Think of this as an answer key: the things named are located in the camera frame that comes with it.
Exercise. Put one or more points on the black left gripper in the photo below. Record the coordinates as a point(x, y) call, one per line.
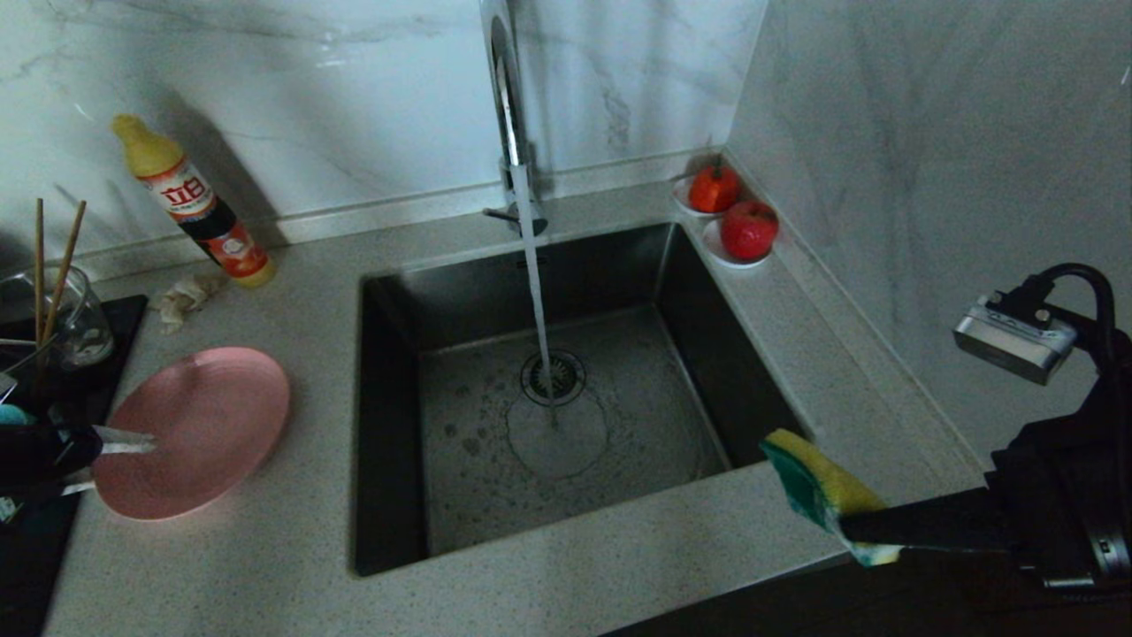
point(44, 460)

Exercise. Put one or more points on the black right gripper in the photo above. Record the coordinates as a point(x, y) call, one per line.
point(1070, 495)

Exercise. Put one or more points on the teal plastic bowl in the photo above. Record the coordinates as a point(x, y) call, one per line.
point(13, 414)

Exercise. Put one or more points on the pink plastic plate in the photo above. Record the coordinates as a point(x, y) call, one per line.
point(203, 433)

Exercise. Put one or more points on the yellow green sponge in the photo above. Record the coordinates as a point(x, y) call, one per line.
point(809, 478)

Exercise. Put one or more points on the orange dish soap bottle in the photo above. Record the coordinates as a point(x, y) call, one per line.
point(199, 212)

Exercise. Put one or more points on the stainless steel sink basin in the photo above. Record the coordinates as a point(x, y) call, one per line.
point(619, 460)

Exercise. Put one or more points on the chrome sink faucet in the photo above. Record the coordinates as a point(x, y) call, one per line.
point(508, 106)

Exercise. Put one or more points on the black induction cooktop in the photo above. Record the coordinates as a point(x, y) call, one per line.
point(53, 389)

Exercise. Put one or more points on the clear glass cup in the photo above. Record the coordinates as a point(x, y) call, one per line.
point(84, 323)

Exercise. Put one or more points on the crumpled white paper tissue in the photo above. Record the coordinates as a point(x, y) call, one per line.
point(186, 296)

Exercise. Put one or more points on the red toy apple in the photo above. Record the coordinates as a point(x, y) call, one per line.
point(750, 231)

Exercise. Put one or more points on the small white round dish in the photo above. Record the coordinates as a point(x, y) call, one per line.
point(683, 203)
point(715, 253)

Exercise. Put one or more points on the round metal drain strainer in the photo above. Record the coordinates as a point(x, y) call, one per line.
point(568, 378)

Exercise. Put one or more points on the orange-red toy tomato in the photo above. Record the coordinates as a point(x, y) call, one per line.
point(715, 188)

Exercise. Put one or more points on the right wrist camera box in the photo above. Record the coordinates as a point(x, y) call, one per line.
point(1013, 341)

